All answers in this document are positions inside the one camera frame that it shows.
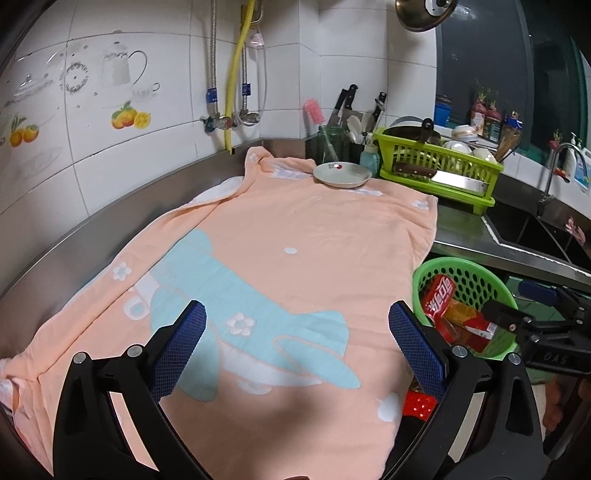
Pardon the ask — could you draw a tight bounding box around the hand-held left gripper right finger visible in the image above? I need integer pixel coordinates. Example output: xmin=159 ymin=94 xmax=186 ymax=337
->
xmin=388 ymin=300 xmax=543 ymax=480

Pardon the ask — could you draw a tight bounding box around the pink printed towel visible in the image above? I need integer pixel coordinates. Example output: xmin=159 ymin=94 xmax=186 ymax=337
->
xmin=0 ymin=147 xmax=439 ymax=478

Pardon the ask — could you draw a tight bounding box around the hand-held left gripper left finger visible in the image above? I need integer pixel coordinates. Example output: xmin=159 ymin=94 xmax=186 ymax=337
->
xmin=52 ymin=300 xmax=207 ymax=480

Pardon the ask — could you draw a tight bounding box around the green glass jar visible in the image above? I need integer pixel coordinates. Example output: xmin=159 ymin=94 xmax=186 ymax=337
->
xmin=318 ymin=124 xmax=349 ymax=165

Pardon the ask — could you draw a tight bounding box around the red lidded jar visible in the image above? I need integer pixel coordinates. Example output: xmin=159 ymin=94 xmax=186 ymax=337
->
xmin=471 ymin=91 xmax=488 ymax=134

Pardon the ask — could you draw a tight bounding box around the blue plastic container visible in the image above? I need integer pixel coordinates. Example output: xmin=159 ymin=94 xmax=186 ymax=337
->
xmin=434 ymin=95 xmax=452 ymax=129

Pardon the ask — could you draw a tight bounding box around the green plastic basket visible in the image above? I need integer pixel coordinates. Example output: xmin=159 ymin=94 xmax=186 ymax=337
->
xmin=412 ymin=257 xmax=520 ymax=361

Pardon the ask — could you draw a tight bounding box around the blue white refill bag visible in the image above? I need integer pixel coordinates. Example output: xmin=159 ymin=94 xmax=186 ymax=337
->
xmin=575 ymin=148 xmax=591 ymax=190

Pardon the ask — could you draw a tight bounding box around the green cabinet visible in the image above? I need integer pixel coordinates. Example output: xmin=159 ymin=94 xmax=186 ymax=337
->
xmin=505 ymin=272 xmax=591 ymax=324

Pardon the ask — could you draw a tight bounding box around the white soap bottle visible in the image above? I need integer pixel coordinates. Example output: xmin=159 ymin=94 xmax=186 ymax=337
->
xmin=564 ymin=133 xmax=579 ymax=181

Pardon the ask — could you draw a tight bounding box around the dark green jar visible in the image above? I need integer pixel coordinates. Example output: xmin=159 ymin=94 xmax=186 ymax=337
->
xmin=485 ymin=99 xmax=503 ymax=141

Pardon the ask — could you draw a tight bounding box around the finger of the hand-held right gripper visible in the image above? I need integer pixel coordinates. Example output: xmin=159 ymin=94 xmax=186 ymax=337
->
xmin=481 ymin=300 xmax=536 ymax=343
xmin=517 ymin=279 xmax=591 ymax=319

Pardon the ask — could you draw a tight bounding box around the white plate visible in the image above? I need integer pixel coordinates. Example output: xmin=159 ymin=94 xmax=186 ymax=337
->
xmin=313 ymin=161 xmax=373 ymax=188

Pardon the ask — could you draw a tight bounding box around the teal plastic bottle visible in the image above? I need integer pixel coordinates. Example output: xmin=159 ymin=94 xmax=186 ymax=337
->
xmin=359 ymin=134 xmax=380 ymax=171

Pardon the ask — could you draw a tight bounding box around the black pan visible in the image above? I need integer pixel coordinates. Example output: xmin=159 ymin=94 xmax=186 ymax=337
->
xmin=382 ymin=115 xmax=443 ymax=147

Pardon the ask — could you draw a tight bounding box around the dark window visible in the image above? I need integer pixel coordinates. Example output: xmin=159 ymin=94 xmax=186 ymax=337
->
xmin=436 ymin=0 xmax=591 ymax=160

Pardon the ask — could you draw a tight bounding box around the black handled knife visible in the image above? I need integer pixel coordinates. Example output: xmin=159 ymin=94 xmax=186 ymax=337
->
xmin=333 ymin=84 xmax=359 ymax=125
xmin=372 ymin=91 xmax=387 ymax=132

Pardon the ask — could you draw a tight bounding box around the red plastic stool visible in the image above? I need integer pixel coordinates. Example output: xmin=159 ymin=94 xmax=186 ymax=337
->
xmin=403 ymin=388 xmax=438 ymax=423

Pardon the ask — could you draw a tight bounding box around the hanging steel pot lid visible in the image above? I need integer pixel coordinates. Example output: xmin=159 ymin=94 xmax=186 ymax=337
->
xmin=394 ymin=0 xmax=459 ymax=33

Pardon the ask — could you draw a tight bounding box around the pink cloth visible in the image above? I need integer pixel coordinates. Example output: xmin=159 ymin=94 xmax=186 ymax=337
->
xmin=566 ymin=217 xmax=587 ymax=246

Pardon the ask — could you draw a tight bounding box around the green dish rack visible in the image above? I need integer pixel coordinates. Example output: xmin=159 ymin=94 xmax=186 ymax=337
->
xmin=372 ymin=127 xmax=505 ymax=215

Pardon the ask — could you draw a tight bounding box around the steel cleaver wooden handle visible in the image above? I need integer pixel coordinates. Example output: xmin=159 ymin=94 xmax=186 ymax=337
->
xmin=392 ymin=161 xmax=490 ymax=195

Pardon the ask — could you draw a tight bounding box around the steel sink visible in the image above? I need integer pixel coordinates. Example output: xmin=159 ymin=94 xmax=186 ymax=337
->
xmin=482 ymin=200 xmax=591 ymax=273

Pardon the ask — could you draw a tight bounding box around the clear bottle red label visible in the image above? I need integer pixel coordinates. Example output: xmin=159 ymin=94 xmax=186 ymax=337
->
xmin=455 ymin=316 xmax=500 ymax=355

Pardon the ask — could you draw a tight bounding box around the bundle of chopsticks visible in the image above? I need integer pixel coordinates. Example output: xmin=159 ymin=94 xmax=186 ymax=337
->
xmin=494 ymin=124 xmax=522 ymax=162

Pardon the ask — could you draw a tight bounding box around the long braided metal hose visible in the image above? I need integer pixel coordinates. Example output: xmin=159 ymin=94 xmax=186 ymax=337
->
xmin=206 ymin=0 xmax=219 ymax=114

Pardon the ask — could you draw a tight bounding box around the person's right hand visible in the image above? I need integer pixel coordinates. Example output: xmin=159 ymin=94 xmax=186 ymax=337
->
xmin=542 ymin=375 xmax=591 ymax=444

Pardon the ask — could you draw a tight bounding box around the steel faucet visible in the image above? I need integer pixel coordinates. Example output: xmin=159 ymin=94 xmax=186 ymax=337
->
xmin=536 ymin=143 xmax=589 ymax=217

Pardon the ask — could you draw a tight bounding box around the yellow gas hose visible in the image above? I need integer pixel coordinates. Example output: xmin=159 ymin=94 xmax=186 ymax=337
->
xmin=225 ymin=0 xmax=256 ymax=155

